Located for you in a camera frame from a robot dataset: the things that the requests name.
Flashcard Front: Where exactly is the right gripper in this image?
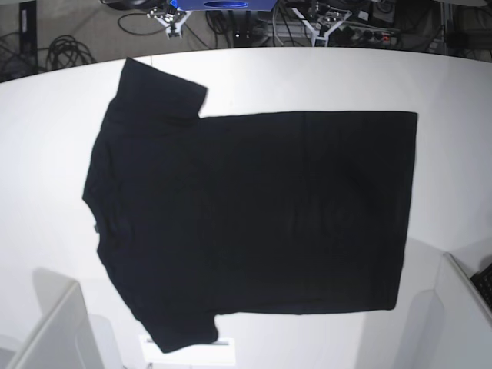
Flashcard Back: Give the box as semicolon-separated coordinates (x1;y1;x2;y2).
146;6;192;38

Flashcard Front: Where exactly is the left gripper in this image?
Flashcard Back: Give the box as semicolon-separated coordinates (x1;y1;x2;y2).
294;6;352;47

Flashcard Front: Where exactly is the black T-shirt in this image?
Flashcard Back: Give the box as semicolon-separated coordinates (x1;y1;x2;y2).
83;59;417;353

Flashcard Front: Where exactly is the blue box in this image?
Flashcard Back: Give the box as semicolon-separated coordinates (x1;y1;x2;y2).
170;0;278;12

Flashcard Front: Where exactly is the black keyboard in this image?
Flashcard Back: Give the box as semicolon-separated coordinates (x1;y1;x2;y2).
471;264;492;308

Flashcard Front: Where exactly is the white partition panel right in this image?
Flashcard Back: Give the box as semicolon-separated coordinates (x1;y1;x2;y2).
399;254;491;368

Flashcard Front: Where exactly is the white partition panel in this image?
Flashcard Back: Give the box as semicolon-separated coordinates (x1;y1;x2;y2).
399;254;491;368
6;268;105;368

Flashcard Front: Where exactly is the white partition panel left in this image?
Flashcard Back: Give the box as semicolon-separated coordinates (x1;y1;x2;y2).
6;268;105;368

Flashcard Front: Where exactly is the coiled black cable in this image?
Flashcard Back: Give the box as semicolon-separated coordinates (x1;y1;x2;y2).
45;34;95;72

